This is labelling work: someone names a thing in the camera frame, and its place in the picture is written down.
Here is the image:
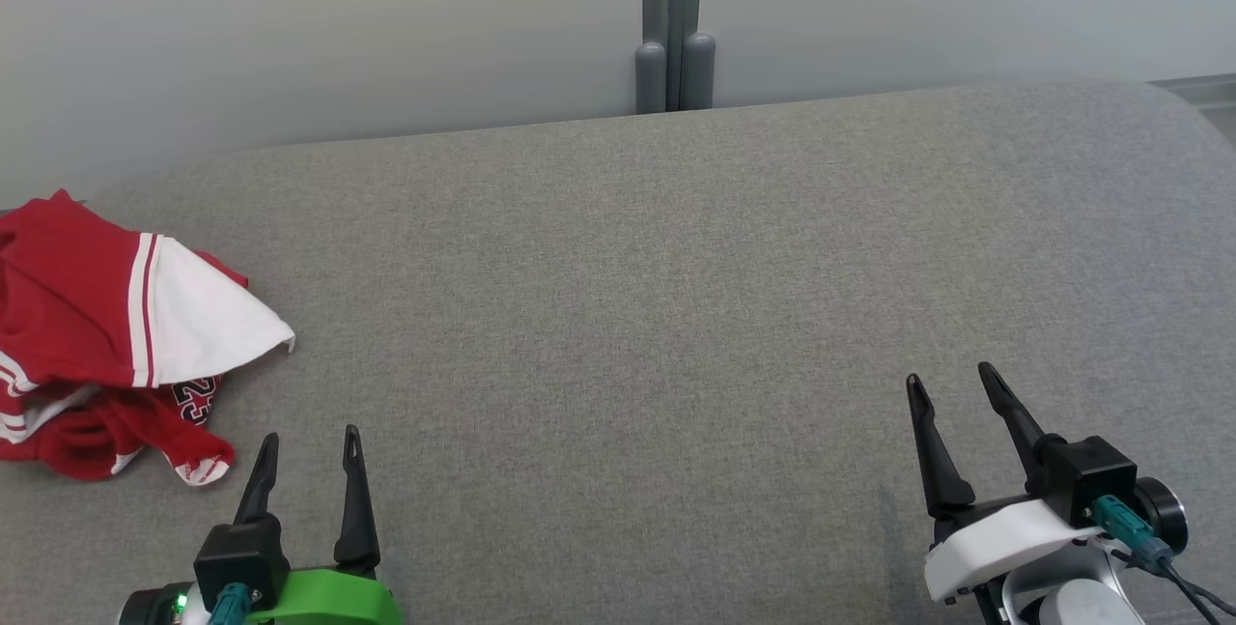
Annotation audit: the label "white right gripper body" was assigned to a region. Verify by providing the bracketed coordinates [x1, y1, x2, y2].
[924, 497, 1102, 604]

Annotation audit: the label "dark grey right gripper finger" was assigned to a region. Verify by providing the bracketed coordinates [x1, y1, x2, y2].
[977, 361, 1049, 486]
[906, 374, 976, 518]

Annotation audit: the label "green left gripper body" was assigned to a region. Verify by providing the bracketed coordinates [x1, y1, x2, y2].
[246, 567, 405, 625]

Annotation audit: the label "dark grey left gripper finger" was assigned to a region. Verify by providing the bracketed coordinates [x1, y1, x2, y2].
[235, 432, 281, 525]
[334, 425, 381, 576]

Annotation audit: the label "red Bulls 23 jersey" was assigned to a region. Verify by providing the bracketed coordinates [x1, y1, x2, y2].
[0, 188, 295, 392]

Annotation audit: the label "red shorts with white trim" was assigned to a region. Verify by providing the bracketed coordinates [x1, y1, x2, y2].
[0, 374, 236, 487]

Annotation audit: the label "teal plug with black cable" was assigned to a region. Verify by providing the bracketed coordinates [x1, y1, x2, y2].
[1091, 495, 1236, 625]
[208, 582, 254, 625]

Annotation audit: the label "grey partition post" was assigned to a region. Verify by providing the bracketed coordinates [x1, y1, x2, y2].
[634, 0, 716, 114]

